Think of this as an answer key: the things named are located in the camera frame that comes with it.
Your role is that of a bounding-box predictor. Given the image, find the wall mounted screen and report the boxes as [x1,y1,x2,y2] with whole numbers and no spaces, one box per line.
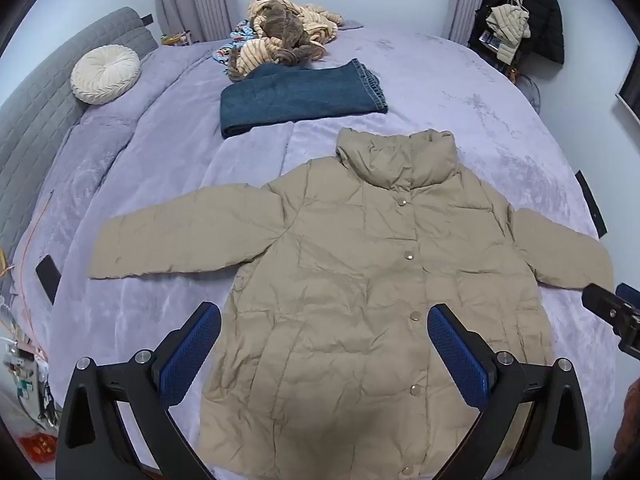
[614,42,640,123]

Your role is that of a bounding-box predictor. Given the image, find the khaki puffer jacket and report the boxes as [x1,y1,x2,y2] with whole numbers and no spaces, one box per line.
[87,127,615,480]

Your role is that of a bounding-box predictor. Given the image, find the orange cable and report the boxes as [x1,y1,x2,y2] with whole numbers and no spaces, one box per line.
[0,192,56,283]

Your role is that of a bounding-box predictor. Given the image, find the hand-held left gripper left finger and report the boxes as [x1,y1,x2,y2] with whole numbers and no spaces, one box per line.
[56,301,222,480]

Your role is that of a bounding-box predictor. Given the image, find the black smartphone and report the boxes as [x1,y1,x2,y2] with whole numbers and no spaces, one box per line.
[35,255,62,306]

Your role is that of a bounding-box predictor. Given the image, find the grey quilted headboard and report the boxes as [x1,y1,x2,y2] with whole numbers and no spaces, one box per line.
[0,6,160,301]

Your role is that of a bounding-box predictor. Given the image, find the tangle of cables and chargers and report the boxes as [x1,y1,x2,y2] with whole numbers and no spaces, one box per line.
[0,295,61,433]

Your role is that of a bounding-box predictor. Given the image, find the beige striped fleece blanket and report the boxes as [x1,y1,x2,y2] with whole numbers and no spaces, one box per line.
[227,0,346,82]

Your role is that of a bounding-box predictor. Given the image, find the hanging beige puffer jacket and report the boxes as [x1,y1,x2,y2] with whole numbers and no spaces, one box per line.
[486,4,532,63]

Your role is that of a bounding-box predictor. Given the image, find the folded blue jeans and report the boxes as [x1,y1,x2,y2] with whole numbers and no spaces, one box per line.
[220,57,390,140]

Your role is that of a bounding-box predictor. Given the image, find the hanging black coat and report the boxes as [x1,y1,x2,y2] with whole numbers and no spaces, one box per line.
[467,0,566,66]

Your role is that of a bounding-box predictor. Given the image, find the wire floor fan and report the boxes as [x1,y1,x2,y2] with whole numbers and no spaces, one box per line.
[520,75,544,113]

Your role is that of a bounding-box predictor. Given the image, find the colourful printed cloth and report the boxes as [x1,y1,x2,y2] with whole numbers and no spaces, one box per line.
[212,19,261,63]

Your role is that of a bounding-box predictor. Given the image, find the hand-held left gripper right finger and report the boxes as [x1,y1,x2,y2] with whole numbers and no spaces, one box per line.
[426,302,593,480]

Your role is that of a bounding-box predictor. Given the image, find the brown fleece garment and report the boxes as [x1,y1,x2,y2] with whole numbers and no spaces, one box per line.
[260,0,326,66]

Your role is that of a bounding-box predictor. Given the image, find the red packet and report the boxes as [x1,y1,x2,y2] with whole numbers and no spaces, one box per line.
[19,447,57,476]

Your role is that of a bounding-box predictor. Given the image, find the round cream pillow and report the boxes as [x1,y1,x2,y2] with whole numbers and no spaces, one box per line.
[70,46,142,106]

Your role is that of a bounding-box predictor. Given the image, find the black bed strap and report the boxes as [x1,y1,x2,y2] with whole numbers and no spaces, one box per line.
[575,170,608,239]

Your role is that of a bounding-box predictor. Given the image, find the purple plush bed blanket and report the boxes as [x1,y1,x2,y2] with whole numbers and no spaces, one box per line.
[10,22,618,480]

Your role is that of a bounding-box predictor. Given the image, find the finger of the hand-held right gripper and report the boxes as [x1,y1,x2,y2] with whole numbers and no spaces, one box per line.
[581,283,640,356]
[616,283,640,309]

